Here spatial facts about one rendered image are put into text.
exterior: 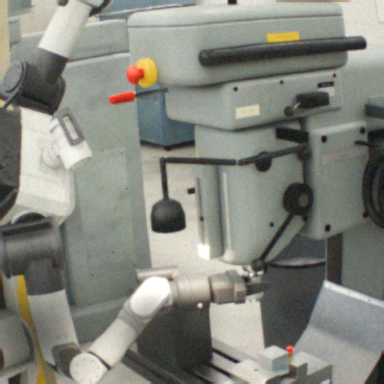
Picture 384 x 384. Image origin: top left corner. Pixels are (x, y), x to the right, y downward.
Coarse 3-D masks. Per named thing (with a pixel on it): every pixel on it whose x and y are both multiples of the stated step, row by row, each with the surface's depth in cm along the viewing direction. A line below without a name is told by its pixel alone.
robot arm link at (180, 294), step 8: (136, 272) 188; (144, 272) 188; (152, 272) 188; (160, 272) 188; (168, 272) 188; (176, 272) 188; (144, 280) 187; (168, 280) 189; (176, 280) 186; (184, 280) 185; (176, 288) 185; (184, 288) 184; (176, 296) 185; (184, 296) 184; (168, 304) 183; (176, 304) 185; (184, 304) 184; (192, 304) 185; (160, 312) 188
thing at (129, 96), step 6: (150, 90) 178; (156, 90) 179; (162, 90) 179; (168, 90) 180; (114, 96) 173; (120, 96) 174; (126, 96) 174; (132, 96) 175; (138, 96) 177; (114, 102) 173; (120, 102) 174
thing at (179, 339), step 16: (160, 320) 215; (176, 320) 211; (192, 320) 214; (208, 320) 217; (144, 336) 226; (160, 336) 218; (176, 336) 212; (192, 336) 215; (208, 336) 218; (160, 352) 220; (176, 352) 213; (192, 352) 216; (208, 352) 219; (176, 368) 214
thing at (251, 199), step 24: (288, 120) 177; (216, 144) 175; (240, 144) 171; (264, 144) 173; (288, 144) 177; (240, 168) 173; (264, 168) 173; (288, 168) 178; (240, 192) 174; (264, 192) 175; (240, 216) 176; (264, 216) 176; (240, 240) 177; (264, 240) 178; (288, 240) 183; (240, 264) 182
